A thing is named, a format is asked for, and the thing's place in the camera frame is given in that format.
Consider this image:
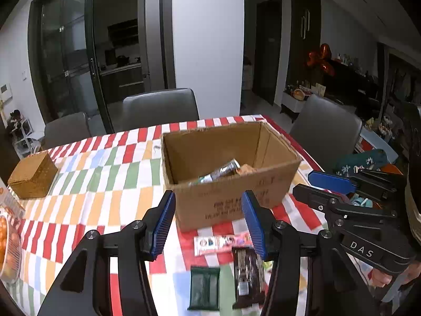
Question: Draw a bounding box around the brown cardboard box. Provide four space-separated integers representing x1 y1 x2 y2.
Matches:
161 121 301 232

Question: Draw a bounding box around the dark green cushion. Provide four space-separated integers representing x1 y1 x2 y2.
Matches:
333 149 388 177

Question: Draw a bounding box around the grey chair left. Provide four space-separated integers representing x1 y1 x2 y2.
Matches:
41 112 91 150

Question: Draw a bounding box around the grey chair middle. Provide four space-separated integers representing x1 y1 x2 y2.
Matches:
122 88 199 131

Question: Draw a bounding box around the person's right hand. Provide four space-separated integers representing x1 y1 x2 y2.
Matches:
371 260 421 288

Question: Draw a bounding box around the colourful checked tablecloth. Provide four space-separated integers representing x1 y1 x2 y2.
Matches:
0 114 373 316

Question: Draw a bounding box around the dark green snack packet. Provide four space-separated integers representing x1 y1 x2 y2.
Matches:
188 266 220 311

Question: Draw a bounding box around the pink white snack packet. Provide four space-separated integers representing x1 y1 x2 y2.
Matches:
193 231 253 257

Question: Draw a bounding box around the brown snack packet in box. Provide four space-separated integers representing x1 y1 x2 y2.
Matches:
236 164 256 175

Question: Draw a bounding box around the silver snack bar in box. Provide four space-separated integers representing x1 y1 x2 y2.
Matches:
188 159 240 185

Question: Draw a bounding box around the grey chair right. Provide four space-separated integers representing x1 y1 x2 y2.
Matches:
290 95 363 173

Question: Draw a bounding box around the grey chair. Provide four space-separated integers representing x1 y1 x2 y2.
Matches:
122 88 199 131
290 95 363 173
41 112 91 150

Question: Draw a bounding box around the bowl of oranges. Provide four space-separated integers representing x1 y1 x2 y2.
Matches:
1 210 22 284

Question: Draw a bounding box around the orange white carton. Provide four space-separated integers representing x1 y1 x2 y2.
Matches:
0 180 25 219

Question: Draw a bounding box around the red foil balloon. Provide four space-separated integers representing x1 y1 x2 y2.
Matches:
306 43 335 76

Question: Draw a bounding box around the dark brown chocolate bar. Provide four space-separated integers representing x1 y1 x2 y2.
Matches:
232 247 265 310

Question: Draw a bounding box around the white shelf rack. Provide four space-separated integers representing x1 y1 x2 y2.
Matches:
11 118 43 159

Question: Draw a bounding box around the woven wicker box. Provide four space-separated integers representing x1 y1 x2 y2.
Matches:
8 151 58 200

